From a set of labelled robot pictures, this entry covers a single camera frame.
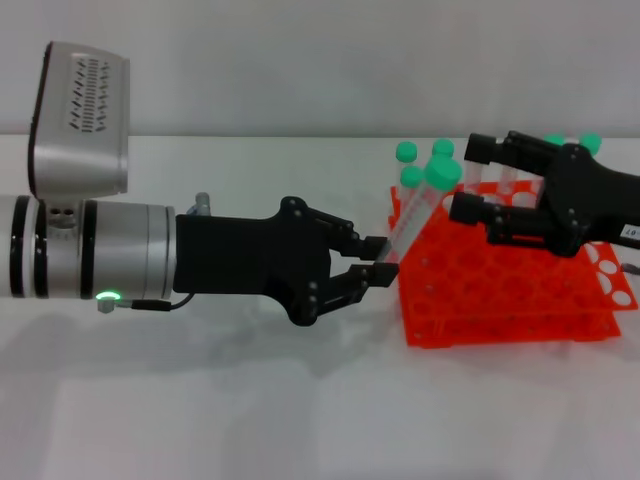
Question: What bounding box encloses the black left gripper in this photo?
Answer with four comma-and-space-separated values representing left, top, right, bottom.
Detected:
172, 196, 400, 329

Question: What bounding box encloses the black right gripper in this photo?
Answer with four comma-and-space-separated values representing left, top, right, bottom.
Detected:
448, 130, 640, 259

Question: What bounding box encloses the orange test tube rack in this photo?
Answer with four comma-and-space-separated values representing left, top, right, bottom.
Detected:
387, 177, 634, 349

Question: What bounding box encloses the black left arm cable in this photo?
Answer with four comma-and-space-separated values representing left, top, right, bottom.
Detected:
96, 289, 196, 315

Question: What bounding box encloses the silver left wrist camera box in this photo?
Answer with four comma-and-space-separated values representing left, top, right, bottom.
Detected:
28, 41, 131, 201

